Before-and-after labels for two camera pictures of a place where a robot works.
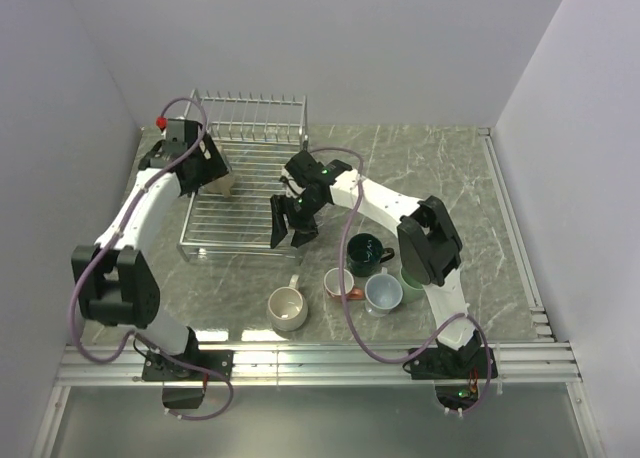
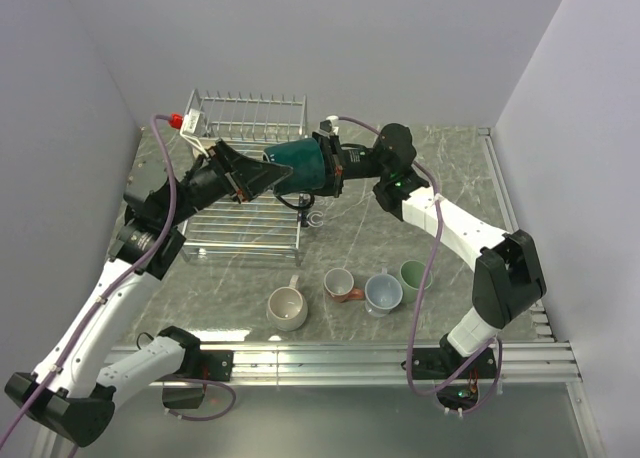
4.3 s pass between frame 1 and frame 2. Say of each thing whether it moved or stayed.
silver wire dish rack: stayed
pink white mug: stayed
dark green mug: moved
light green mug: stayed
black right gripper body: moved
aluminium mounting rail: stayed
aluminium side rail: stayed
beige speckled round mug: stayed
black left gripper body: moved
